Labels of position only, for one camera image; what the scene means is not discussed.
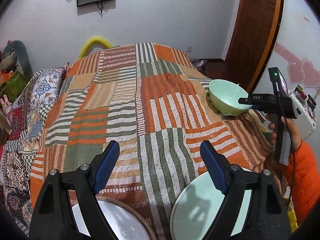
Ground patterned quilt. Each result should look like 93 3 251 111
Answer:
1 67 67 235

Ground white bowl black spots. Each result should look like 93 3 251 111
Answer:
71 199 151 240

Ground grey plush toy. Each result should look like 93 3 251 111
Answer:
1 40 33 75

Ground green box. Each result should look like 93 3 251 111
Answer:
1 71 32 103

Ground striped patchwork blanket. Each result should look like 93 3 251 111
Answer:
30 43 284 239

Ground pink bowl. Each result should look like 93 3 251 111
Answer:
94 195 157 240

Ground orange sleeve forearm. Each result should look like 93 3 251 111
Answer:
280 141 320 225

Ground green bowl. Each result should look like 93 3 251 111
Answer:
208 79 252 116

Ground white appliance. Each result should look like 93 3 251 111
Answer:
289 85 317 140

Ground black cable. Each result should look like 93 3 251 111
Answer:
276 87 297 205

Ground brown wooden door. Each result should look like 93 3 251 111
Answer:
225 0 284 93

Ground phone on gripper mount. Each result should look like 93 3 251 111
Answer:
268 67 288 97

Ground mint green plate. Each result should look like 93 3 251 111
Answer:
169 167 253 240

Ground right hand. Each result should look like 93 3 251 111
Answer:
266 114 302 153

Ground pink bunny toy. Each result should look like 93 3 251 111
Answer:
0 94 13 126

